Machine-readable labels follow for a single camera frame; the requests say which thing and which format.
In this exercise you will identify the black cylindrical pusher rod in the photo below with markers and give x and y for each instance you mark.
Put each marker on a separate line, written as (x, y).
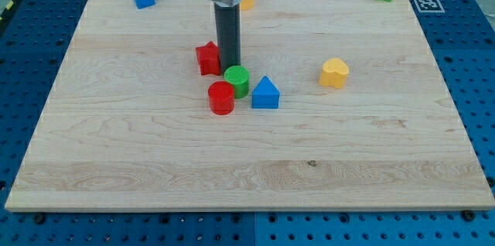
(228, 29)

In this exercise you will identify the red star block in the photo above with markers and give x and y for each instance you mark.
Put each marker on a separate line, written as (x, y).
(207, 57)

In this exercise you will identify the yellow block behind arm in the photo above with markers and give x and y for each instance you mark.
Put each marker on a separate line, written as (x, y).
(246, 5)

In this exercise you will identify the light wooden board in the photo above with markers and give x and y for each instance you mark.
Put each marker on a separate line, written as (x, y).
(127, 125)

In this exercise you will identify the green cylinder block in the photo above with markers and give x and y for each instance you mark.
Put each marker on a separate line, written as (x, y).
(238, 77)

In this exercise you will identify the red cylinder block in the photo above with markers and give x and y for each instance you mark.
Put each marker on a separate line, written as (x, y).
(221, 96)

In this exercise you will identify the blue triangle house block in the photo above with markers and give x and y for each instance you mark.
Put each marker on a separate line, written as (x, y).
(265, 95)

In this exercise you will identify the yellow heart block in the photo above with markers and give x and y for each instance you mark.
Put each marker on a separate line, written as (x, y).
(334, 73)

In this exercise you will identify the white fiducial marker tag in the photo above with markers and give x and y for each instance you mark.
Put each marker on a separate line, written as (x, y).
(429, 6)

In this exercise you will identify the yellow black hazard tape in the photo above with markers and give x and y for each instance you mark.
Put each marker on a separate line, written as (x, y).
(9, 10)

